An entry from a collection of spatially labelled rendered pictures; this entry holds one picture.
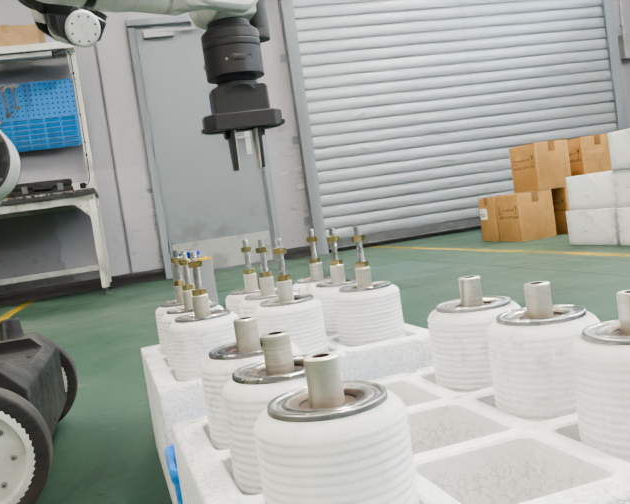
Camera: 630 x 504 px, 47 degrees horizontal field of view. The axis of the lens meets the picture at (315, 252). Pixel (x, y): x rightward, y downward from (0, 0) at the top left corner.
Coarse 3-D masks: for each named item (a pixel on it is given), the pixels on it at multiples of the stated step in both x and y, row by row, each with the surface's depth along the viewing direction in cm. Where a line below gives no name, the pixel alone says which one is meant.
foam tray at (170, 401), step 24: (336, 336) 109; (408, 336) 101; (144, 360) 117; (360, 360) 97; (384, 360) 98; (408, 360) 99; (432, 360) 100; (168, 384) 92; (192, 384) 90; (168, 408) 90; (192, 408) 90; (168, 432) 90; (168, 480) 101
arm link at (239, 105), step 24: (216, 48) 107; (240, 48) 107; (216, 72) 107; (240, 72) 107; (216, 96) 108; (240, 96) 109; (264, 96) 110; (216, 120) 108; (240, 120) 109; (264, 120) 110
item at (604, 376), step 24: (576, 360) 52; (600, 360) 49; (624, 360) 48; (576, 384) 52; (600, 384) 50; (624, 384) 49; (600, 408) 50; (624, 408) 49; (600, 432) 50; (624, 432) 49; (624, 456) 49
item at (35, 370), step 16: (16, 320) 141; (0, 336) 140; (16, 336) 141; (32, 336) 140; (0, 352) 137; (16, 352) 136; (32, 352) 133; (48, 352) 137; (0, 368) 106; (16, 368) 112; (32, 368) 118; (48, 368) 130; (0, 384) 104; (16, 384) 105; (32, 384) 110; (48, 384) 127; (32, 400) 108; (48, 400) 124; (64, 400) 145; (48, 416) 121
